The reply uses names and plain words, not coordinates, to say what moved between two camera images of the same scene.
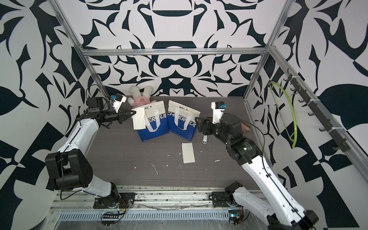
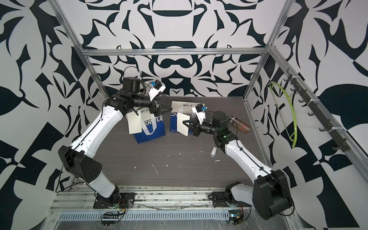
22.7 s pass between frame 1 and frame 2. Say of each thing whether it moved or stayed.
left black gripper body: moved
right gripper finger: moved
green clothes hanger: stayed
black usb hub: stayed
